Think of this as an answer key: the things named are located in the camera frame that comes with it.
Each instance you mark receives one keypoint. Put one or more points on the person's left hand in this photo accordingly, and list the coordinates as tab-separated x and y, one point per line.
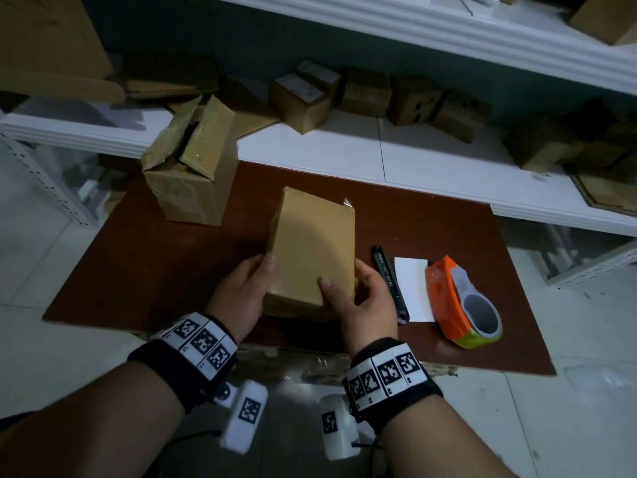
239	298

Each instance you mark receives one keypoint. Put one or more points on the right black marker wristband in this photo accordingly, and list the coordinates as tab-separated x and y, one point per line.
393	383

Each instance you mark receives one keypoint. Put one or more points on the flat cardboard sheet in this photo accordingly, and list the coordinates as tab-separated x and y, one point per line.
254	116

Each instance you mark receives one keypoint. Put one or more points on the white paper sheet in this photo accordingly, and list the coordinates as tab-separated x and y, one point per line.
415	288

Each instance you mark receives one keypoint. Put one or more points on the taped cardboard box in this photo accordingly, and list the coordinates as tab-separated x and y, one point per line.
189	194

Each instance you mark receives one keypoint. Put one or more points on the folded flat cardboard box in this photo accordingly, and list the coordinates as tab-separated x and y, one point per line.
169	79

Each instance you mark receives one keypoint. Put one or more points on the green utility knife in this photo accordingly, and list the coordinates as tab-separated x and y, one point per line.
390	283

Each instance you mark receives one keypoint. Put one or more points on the small white-labelled cardboard box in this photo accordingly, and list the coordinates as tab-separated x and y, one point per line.
321	74
298	106

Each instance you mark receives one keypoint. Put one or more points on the white metal shelf unit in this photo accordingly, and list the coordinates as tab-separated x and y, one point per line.
438	34

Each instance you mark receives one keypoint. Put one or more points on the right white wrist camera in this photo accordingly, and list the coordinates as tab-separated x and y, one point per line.
338	428

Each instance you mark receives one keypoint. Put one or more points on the person's right forearm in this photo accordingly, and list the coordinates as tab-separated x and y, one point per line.
443	448

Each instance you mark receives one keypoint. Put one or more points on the small cardboard box dark holes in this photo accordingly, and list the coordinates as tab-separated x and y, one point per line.
415	101

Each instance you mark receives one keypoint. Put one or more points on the big open-flap cardboard box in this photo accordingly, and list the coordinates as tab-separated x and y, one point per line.
602	17

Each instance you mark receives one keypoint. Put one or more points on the orange tape dispenser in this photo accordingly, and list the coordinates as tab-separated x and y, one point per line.
443	303

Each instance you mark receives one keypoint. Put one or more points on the black marker wristband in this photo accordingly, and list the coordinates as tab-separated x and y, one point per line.
189	353
393	383

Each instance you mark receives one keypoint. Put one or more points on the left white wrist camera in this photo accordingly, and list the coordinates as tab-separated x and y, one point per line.
246	418

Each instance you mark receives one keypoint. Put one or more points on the medium cardboard box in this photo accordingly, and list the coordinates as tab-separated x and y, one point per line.
537	144

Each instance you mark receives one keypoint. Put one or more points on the person's left forearm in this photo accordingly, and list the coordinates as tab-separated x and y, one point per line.
84	428

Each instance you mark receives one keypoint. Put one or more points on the large flat cardboard box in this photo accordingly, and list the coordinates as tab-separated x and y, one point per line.
50	39

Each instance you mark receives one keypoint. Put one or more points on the flat cardboard stack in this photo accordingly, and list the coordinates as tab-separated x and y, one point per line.
607	194

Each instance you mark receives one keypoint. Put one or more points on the person's right hand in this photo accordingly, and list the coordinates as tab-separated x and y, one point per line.
370	318

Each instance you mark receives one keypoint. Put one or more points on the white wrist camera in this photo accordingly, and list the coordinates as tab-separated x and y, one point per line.
246	418
338	428

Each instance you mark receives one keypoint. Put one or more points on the left black marker wristband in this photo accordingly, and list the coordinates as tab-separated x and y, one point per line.
189	353

